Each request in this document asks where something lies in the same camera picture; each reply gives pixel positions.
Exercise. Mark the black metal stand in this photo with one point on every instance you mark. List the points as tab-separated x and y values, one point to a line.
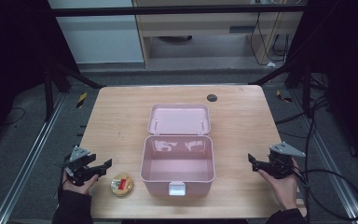
48	93
306	90

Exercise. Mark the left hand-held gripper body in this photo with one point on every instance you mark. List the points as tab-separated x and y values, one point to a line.
80	170

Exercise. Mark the pink plastic storage box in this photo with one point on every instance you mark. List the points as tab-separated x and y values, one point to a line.
177	161

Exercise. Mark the white plug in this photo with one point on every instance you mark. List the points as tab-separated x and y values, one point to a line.
271	64

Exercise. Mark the light wooden desk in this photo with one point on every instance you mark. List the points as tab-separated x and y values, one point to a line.
205	25

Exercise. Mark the dark curtain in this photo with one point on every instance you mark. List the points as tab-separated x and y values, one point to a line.
348	62
15	56

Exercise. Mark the white cabinet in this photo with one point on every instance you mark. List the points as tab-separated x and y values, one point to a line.
99	34

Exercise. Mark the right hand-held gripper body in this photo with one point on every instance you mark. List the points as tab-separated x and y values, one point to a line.
280	164

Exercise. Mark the person's left hand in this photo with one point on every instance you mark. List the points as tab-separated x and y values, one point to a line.
80	186

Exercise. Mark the black table grommet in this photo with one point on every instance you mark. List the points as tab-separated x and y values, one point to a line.
212	98

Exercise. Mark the aluminium floor rail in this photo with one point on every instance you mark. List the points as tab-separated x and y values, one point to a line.
326	155
28	161

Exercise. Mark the person's right hand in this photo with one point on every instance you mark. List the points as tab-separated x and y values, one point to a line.
280	188

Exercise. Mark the black metal crossbar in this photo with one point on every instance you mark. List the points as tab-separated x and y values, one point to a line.
177	11

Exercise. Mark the round yellow tin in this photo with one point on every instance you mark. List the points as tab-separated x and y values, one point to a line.
121	185

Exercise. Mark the yellow black tape marker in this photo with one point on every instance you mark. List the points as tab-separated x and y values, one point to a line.
81	99
283	96

